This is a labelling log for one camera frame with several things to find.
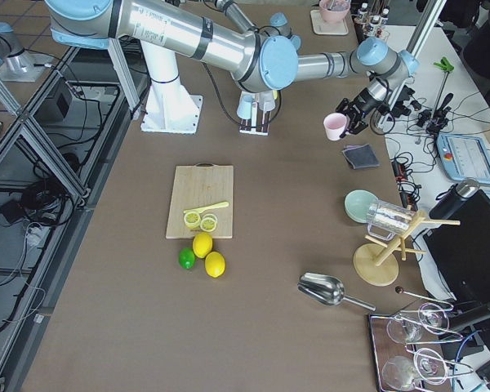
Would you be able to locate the yellow lemon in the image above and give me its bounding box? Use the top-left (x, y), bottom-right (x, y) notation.
top-left (205, 252), bottom-right (226, 278)
top-left (192, 232), bottom-right (213, 259)

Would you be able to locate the metal scoop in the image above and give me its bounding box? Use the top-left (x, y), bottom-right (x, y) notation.
top-left (297, 272), bottom-right (376, 312)

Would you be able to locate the wooden mug tree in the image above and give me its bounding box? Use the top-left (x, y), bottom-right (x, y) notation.
top-left (353, 211), bottom-right (461, 287)

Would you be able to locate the clear glass pitcher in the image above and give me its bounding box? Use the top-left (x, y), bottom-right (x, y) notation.
top-left (366, 200), bottom-right (415, 241)

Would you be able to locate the lemon slice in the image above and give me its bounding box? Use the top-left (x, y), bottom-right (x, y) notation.
top-left (199, 213), bottom-right (218, 233)
top-left (183, 211), bottom-right (201, 229)

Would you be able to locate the blue teach pendant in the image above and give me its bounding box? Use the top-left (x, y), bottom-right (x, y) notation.
top-left (436, 134), bottom-right (490, 186)

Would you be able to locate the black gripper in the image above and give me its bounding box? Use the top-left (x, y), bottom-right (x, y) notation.
top-left (336, 83), bottom-right (386, 137)

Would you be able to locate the black power strip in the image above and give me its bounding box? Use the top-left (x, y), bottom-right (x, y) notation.
top-left (391, 158), bottom-right (419, 211)

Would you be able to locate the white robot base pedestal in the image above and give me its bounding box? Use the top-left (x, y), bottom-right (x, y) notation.
top-left (141, 42), bottom-right (203, 135)

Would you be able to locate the grey cloth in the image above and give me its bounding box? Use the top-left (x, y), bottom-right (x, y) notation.
top-left (341, 144), bottom-right (380, 170)

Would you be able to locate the white tray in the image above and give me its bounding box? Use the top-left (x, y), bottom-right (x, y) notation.
top-left (310, 9), bottom-right (349, 36)

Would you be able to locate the wine glass rack tray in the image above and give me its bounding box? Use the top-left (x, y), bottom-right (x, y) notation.
top-left (368, 315), bottom-right (474, 391)

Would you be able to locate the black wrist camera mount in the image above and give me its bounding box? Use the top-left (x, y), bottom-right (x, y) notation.
top-left (390, 86), bottom-right (422, 118)

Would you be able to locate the light blue cup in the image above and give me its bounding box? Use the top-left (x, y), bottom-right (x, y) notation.
top-left (236, 94), bottom-right (255, 120)

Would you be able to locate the wooden cutting board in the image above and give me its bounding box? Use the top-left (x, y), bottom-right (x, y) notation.
top-left (165, 165), bottom-right (234, 239)

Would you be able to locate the pink cup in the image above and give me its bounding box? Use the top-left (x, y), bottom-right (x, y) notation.
top-left (323, 113), bottom-right (348, 141)

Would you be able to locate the black monitor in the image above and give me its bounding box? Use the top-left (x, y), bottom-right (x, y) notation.
top-left (424, 190), bottom-right (490, 303)

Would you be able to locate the yellow plastic knife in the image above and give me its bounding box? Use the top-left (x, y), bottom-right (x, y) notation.
top-left (183, 201), bottom-right (229, 214)

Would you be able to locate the white cup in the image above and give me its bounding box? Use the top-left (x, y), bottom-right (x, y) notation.
top-left (257, 90), bottom-right (276, 112)

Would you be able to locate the green bowl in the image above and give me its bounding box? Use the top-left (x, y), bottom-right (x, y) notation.
top-left (344, 189), bottom-right (379, 224)

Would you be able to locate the pink bowl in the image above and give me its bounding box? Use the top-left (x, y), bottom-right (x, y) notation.
top-left (318, 0), bottom-right (350, 23)

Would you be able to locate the white wire cup holder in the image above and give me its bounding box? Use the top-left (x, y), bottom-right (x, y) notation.
top-left (239, 102), bottom-right (269, 136)

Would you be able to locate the green lime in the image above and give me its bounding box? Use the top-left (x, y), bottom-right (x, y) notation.
top-left (178, 247), bottom-right (196, 270)

